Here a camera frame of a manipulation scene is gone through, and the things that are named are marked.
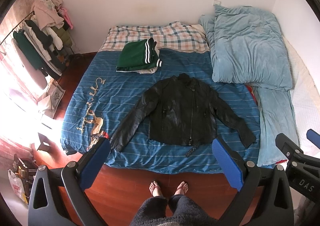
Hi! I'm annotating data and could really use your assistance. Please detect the white quilted blanket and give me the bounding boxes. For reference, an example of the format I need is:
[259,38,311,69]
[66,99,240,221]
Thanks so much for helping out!
[284,39,319,158]

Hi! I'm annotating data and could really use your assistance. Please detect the light blue folded comforter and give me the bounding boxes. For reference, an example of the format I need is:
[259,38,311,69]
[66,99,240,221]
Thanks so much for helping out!
[199,5,299,166]

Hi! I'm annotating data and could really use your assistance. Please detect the person's left foot in sandal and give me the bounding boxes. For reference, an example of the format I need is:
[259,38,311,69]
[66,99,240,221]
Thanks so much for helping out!
[149,180,164,197]

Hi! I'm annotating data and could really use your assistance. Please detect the white wall socket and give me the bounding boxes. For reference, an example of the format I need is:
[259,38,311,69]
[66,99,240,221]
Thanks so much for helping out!
[213,0,221,5]

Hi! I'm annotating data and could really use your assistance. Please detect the small dark stool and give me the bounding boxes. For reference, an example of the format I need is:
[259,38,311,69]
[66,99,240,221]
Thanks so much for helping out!
[35,133,56,153]

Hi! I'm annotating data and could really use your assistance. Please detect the person's right foot in sandal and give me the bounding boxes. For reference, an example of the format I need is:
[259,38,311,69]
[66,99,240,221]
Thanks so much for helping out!
[174,181,189,195]

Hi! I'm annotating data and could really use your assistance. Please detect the white plastic shopping bag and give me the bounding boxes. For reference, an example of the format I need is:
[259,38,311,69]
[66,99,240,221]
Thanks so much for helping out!
[8,170,28,204]

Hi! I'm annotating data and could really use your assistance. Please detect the folded green striped garment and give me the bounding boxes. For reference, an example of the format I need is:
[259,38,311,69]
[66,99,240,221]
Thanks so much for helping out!
[116,38,162,73]

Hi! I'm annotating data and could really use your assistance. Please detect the black leather jacket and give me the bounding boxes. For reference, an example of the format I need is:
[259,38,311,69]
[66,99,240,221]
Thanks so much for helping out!
[110,73,256,157]

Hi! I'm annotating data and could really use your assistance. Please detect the person's dark fleece trousers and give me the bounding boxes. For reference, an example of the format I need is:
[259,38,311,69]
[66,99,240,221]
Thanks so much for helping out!
[130,195,217,225]

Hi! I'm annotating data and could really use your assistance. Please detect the clothes rack with hanging clothes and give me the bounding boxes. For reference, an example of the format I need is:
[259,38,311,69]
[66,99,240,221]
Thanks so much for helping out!
[1,0,74,85]

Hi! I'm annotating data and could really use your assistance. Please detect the person's foot in sandal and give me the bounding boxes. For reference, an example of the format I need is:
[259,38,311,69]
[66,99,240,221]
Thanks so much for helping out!
[174,181,189,195]
[149,180,164,197]

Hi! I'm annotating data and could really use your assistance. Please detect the folded white fleece garment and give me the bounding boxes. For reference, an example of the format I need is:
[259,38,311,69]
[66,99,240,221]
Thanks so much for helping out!
[136,67,158,74]

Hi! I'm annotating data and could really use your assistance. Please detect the plaid bed sheet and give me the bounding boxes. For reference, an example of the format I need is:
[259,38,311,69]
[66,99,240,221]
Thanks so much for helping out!
[99,21,209,54]

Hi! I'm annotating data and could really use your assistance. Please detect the printed tote bag on floor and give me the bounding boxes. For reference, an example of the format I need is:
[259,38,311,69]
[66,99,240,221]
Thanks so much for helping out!
[37,80,65,119]

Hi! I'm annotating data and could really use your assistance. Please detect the pink floral curtain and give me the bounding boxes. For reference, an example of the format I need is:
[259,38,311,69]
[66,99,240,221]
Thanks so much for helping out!
[1,0,35,41]

